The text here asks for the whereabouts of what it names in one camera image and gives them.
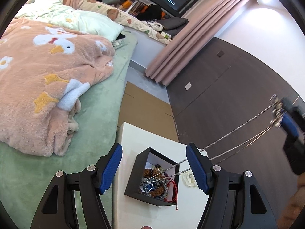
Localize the silver chain necklace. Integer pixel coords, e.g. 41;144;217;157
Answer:
143;94;285;184

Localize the blue braided bracelet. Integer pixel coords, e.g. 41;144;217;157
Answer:
139;183;156;195

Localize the black jewelry box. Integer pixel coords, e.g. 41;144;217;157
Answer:
124;147;180;207

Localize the operator hand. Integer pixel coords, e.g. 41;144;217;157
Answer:
278;173;305;228

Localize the green bed sheet mattress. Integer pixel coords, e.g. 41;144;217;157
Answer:
1;31;137;228

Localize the white flower hair clip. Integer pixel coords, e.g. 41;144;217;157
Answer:
181;171;197;188

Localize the pink curtain right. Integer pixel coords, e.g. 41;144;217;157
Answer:
145;0;252;86

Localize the flattened cardboard sheet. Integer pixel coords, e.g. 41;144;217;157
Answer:
118;82;179;142

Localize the pink duck blanket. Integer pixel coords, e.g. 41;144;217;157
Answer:
1;18;115;157

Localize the dark grey pillow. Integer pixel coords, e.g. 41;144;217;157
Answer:
157;17;189;38

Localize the light green floral quilt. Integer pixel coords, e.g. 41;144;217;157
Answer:
15;0;124;42

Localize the bear pattern cushion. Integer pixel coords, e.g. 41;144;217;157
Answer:
79;0;171;45

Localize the dark bead bracelet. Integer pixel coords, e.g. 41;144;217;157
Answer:
151;163;170;176

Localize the white wall switch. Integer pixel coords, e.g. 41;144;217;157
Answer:
185;82;192;90

